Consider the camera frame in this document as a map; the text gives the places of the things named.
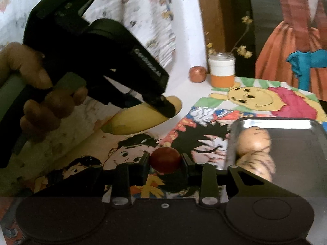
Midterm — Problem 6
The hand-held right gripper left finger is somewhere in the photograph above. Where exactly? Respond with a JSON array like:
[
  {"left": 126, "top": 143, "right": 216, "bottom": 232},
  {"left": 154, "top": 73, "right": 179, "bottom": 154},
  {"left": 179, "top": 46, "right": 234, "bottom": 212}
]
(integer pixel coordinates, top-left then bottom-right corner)
[{"left": 33, "top": 154, "right": 151, "bottom": 206}]

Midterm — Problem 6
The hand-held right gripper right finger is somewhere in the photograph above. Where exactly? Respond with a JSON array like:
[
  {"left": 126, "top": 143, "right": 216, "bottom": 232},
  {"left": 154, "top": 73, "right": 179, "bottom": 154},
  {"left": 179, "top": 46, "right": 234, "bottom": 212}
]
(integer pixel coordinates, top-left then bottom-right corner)
[{"left": 182, "top": 153, "right": 292, "bottom": 206}]

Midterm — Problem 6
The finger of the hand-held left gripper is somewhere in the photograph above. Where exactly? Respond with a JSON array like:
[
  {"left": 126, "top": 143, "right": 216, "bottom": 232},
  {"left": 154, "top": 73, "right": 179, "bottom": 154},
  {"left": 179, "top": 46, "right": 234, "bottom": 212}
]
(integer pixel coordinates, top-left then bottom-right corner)
[{"left": 120, "top": 88, "right": 176, "bottom": 119}]

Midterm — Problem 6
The red tomato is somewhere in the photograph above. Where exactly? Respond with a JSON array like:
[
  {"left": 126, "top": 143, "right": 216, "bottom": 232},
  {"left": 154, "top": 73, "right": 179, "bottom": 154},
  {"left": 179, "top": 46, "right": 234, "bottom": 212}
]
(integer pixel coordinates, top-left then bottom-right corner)
[{"left": 149, "top": 147, "right": 181, "bottom": 173}]

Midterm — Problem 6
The small yellow banana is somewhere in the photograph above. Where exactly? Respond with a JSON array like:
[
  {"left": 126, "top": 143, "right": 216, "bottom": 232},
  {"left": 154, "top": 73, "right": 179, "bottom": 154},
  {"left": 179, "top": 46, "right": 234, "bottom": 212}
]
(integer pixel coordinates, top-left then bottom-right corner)
[{"left": 101, "top": 96, "right": 183, "bottom": 136}]

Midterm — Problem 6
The brown potato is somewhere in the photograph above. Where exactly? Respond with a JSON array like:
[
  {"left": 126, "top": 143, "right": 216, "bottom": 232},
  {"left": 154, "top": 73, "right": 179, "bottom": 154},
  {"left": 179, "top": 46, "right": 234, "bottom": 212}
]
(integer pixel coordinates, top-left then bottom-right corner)
[
  {"left": 235, "top": 152, "right": 277, "bottom": 182},
  {"left": 236, "top": 127, "right": 272, "bottom": 157}
]

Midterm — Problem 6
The metal tray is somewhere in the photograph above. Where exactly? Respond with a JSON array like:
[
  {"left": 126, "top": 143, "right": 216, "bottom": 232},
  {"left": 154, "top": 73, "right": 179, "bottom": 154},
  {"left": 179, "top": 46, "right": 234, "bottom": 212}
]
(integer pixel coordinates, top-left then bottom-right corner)
[{"left": 227, "top": 117, "right": 327, "bottom": 202}]

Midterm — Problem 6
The person's left hand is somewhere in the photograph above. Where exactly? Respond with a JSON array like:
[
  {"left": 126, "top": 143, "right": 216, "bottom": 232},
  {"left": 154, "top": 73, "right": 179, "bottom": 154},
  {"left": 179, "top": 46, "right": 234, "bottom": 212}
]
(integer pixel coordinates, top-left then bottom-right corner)
[{"left": 0, "top": 42, "right": 88, "bottom": 142}]

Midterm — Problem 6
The cartoon boy poster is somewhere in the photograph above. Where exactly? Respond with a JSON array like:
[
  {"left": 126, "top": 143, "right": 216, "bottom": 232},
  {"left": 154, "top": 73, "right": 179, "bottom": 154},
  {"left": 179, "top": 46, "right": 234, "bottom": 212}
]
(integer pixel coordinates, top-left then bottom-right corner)
[{"left": 33, "top": 131, "right": 184, "bottom": 199}]

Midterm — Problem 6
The red apple by bed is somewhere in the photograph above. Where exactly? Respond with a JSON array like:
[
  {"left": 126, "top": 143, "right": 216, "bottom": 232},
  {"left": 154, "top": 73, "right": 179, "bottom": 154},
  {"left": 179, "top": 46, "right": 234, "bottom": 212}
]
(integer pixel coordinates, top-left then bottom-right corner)
[{"left": 189, "top": 66, "right": 207, "bottom": 83}]

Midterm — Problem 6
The white printed blanket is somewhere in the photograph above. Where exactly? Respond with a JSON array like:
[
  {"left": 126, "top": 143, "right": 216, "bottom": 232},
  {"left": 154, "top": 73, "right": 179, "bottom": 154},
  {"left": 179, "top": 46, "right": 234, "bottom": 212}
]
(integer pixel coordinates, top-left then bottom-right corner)
[{"left": 0, "top": 0, "right": 178, "bottom": 164}]

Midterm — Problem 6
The white bed sheet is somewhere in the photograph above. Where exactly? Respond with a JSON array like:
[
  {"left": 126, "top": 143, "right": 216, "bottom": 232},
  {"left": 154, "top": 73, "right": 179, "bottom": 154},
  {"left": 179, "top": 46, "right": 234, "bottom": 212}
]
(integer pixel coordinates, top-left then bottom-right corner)
[{"left": 163, "top": 0, "right": 212, "bottom": 123}]

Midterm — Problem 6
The orange jar with white lid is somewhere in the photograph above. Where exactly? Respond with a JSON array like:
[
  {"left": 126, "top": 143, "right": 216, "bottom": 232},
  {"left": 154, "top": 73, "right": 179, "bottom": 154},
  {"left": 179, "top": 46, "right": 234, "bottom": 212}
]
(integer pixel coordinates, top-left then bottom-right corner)
[{"left": 207, "top": 52, "right": 236, "bottom": 88}]

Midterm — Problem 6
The yellow bear cartoon poster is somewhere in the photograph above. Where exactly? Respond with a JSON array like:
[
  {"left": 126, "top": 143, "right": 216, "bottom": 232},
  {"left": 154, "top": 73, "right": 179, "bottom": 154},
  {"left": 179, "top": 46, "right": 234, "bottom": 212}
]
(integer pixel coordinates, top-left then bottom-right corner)
[{"left": 163, "top": 77, "right": 327, "bottom": 174}]

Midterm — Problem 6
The dried yellow flower sprig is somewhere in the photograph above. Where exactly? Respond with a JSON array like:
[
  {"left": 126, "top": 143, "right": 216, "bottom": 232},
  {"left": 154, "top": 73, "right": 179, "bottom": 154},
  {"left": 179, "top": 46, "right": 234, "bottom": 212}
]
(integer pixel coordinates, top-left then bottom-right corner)
[{"left": 204, "top": 10, "right": 253, "bottom": 59}]

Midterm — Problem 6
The painting of orange dress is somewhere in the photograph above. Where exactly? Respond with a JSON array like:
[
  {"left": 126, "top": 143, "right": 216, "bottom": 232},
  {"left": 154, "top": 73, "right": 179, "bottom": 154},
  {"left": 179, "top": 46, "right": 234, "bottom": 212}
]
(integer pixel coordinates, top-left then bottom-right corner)
[{"left": 255, "top": 0, "right": 327, "bottom": 102}]

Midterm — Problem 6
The wooden bed frame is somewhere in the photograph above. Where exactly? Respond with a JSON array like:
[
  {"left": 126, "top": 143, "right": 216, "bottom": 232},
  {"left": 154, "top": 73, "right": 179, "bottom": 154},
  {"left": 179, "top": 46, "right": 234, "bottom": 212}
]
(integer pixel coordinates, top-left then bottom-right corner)
[{"left": 195, "top": 0, "right": 232, "bottom": 68}]

